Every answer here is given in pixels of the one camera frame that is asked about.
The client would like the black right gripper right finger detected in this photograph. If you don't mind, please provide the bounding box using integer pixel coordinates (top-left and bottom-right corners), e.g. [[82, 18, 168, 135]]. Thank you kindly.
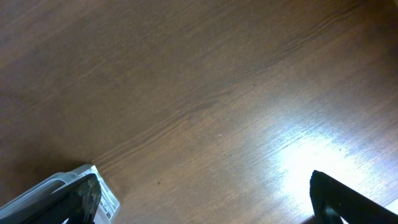
[[310, 170, 397, 224]]

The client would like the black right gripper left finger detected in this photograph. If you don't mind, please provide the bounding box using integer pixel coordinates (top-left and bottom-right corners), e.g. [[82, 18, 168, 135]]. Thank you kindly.
[[18, 174, 101, 224]]

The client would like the clear plastic container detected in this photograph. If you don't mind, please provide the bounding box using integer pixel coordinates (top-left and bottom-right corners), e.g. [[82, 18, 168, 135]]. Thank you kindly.
[[1, 164, 120, 224]]

